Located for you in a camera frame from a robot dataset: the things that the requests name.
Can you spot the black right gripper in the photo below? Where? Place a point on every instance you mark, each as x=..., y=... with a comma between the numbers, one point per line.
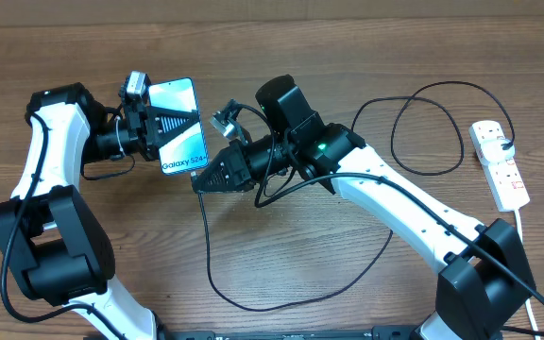
x=238, y=170

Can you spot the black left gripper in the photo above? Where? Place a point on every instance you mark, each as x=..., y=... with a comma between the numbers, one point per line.
x=159, y=118

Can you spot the blue Galaxy smartphone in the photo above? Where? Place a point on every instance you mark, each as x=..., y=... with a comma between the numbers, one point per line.
x=180, y=139

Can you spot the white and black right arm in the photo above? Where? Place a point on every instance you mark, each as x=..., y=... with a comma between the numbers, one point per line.
x=483, y=274

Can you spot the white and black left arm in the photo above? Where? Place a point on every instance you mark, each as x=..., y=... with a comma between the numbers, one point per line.
x=53, y=246

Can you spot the white charger plug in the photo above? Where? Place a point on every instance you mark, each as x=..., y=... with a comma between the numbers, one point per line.
x=493, y=151

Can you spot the white power strip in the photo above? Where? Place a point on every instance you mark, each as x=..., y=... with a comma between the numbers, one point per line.
x=504, y=179

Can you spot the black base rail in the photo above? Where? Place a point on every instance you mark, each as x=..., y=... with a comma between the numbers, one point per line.
x=300, y=334

